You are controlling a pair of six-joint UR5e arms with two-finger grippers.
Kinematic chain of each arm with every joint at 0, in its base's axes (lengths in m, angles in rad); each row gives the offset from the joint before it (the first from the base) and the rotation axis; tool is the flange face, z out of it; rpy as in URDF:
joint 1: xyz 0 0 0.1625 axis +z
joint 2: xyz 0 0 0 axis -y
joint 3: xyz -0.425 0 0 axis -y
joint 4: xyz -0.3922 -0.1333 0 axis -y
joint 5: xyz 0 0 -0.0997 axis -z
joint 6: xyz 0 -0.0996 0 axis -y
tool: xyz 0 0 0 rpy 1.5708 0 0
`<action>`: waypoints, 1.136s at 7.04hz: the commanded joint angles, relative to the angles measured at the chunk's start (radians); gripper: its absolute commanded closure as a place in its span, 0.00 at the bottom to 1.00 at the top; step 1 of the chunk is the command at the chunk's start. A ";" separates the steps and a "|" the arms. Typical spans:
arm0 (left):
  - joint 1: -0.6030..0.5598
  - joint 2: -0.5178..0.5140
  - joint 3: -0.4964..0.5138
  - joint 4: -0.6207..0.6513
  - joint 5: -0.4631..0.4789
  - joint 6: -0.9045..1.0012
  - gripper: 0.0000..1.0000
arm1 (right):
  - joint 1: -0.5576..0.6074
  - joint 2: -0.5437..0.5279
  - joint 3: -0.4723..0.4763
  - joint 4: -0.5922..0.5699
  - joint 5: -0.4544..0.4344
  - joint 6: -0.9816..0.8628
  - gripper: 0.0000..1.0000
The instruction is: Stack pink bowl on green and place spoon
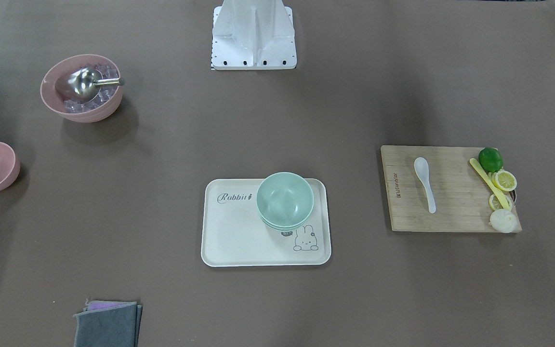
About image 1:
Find ice cubes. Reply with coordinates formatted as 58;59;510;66
64;64;119;113

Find top green bowl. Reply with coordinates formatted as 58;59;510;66
256;172;315;219

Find upper lemon slice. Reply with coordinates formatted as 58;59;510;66
490;169;517;192

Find grey folded cloth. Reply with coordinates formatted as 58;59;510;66
74;304;143;347

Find white onion half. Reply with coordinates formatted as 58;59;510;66
489;209;518;233

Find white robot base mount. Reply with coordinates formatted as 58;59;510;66
210;0;297;70

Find metal ice scoop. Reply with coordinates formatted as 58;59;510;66
55;67;125;103

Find green bowl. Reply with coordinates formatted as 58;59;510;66
257;211;313;231
256;172;315;219

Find yellow plastic knife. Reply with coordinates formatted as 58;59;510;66
469;158;512;211

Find green lime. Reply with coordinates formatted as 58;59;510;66
478;147;504;172

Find white ceramic spoon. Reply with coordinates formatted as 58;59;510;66
414;157;436;214

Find white rabbit tray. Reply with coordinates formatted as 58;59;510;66
200;178;332;267

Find bamboo cutting board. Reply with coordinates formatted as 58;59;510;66
381;145;495;233

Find lower green bowl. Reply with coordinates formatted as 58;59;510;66
257;211;313;231

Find lemon slice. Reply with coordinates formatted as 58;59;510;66
489;194;515;211
490;169;517;192

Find purple folded cloth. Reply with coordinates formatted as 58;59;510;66
83;300;137;311

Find lower lemon slice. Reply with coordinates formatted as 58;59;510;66
489;194;515;211

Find large pink ice bowl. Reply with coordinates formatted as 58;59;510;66
40;53;123;123

